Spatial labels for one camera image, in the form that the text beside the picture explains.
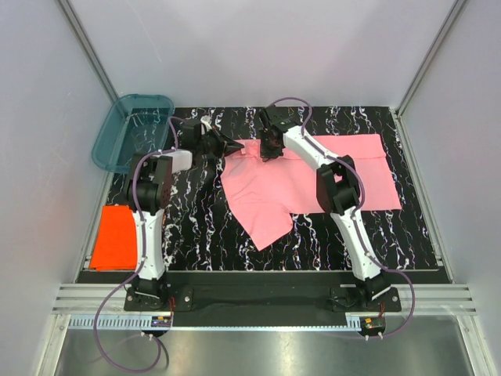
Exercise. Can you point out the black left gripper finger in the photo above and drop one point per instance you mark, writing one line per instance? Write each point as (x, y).
(225, 139)
(231, 148)

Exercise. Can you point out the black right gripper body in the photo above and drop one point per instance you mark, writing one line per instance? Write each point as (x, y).
(268, 150)

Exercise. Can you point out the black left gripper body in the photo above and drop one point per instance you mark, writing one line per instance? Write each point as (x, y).
(211, 143)

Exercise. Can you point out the pink t shirt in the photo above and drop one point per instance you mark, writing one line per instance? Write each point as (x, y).
(263, 196)

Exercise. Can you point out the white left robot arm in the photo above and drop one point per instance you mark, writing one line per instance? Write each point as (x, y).
(148, 193)

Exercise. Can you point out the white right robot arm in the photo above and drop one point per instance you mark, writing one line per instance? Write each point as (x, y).
(340, 193)

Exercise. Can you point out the teal plastic bin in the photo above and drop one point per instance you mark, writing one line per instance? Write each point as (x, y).
(135, 123)

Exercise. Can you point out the folded orange t shirt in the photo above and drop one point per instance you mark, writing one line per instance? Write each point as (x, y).
(116, 247)

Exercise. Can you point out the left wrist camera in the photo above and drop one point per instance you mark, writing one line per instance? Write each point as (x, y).
(206, 126)

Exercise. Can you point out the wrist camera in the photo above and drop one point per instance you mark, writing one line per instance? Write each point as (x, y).
(271, 118)
(206, 126)

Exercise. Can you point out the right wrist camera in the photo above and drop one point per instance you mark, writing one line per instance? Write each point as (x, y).
(271, 118)

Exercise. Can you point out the right aluminium frame post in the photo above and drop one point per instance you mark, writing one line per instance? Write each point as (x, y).
(454, 13)

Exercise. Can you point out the aluminium frame post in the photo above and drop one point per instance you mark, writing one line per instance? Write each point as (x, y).
(85, 43)
(454, 13)

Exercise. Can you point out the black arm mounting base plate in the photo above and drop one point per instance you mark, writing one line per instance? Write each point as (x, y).
(412, 278)

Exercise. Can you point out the left aluminium frame post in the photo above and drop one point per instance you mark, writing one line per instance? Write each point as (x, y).
(85, 43)

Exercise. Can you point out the white slotted cable duct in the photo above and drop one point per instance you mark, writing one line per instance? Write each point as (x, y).
(340, 322)

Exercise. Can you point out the aluminium rail crossbar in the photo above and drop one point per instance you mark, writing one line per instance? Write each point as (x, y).
(426, 299)

